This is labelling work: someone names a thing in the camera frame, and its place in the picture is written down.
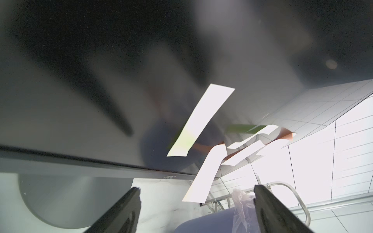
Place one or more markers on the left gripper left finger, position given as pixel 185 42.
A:
pixel 122 217

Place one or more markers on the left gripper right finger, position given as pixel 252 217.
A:
pixel 273 216

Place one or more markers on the pink note bottom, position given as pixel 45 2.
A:
pixel 200 188

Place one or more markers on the pink note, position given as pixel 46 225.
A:
pixel 276 132
pixel 200 188
pixel 237 157

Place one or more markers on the yellow strip note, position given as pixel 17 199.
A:
pixel 211 101

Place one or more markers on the round grey monitor base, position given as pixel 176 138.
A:
pixel 71 202

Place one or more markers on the pink note middle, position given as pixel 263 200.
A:
pixel 237 157

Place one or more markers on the pink note top right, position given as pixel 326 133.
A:
pixel 276 132

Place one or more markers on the black flat monitor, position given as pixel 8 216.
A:
pixel 111 84

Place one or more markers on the purple trash bin with liner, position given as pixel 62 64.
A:
pixel 239 219

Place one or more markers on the steel dish rack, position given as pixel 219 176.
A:
pixel 282 190

